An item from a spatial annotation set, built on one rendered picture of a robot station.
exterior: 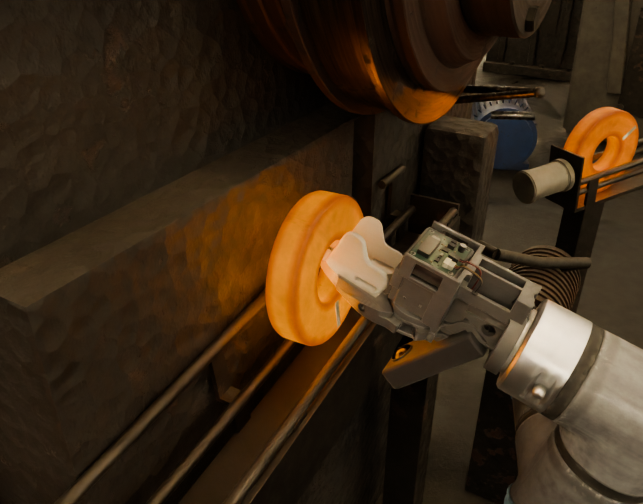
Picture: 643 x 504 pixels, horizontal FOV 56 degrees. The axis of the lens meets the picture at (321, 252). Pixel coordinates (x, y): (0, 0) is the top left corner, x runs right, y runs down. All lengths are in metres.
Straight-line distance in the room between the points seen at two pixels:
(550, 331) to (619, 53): 2.94
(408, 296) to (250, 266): 0.16
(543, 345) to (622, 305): 1.61
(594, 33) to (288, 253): 3.04
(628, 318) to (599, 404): 1.55
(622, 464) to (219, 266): 0.37
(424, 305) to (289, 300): 0.12
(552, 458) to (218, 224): 0.36
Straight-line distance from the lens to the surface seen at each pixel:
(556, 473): 0.59
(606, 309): 2.08
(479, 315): 0.54
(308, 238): 0.54
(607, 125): 1.18
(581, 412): 0.53
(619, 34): 3.41
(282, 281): 0.54
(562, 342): 0.52
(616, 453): 0.55
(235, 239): 0.56
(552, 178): 1.11
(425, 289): 0.53
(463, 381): 1.67
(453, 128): 0.94
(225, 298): 0.58
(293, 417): 0.56
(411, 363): 0.59
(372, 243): 0.58
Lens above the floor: 1.09
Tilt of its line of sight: 30 degrees down
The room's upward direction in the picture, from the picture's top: straight up
